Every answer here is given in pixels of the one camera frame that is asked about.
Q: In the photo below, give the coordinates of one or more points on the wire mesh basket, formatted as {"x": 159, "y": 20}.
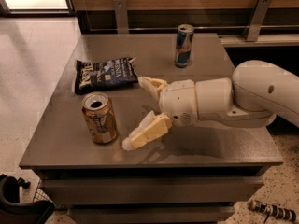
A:
{"x": 40, "y": 195}

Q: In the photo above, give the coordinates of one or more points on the grey drawer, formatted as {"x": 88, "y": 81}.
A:
{"x": 151, "y": 190}
{"x": 152, "y": 215}

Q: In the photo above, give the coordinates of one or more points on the grey drawer cabinet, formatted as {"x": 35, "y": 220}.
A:
{"x": 62, "y": 147}

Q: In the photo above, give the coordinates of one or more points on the metal wall bracket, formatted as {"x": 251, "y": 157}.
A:
{"x": 121, "y": 16}
{"x": 252, "y": 31}

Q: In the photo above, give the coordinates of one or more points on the left metal wall bracket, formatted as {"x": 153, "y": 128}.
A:
{"x": 121, "y": 16}

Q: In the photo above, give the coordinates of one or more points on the dark blue chip bag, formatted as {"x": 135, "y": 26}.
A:
{"x": 103, "y": 76}

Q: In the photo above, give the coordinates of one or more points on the blue Red Bull can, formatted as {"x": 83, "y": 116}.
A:
{"x": 183, "y": 45}

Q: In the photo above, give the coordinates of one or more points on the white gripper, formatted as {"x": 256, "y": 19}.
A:
{"x": 178, "y": 102}

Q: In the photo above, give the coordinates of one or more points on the orange soda can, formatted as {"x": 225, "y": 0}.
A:
{"x": 99, "y": 115}

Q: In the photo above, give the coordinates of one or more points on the upper grey drawer front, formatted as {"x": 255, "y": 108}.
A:
{"x": 151, "y": 190}

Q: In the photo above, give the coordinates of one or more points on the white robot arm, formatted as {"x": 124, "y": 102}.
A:
{"x": 252, "y": 97}

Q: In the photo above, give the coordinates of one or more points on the right metal wall bracket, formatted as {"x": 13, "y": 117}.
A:
{"x": 252, "y": 31}

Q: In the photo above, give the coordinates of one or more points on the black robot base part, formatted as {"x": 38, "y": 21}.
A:
{"x": 14, "y": 212}

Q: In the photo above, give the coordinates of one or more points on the lower grey drawer front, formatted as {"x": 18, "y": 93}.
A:
{"x": 152, "y": 215}

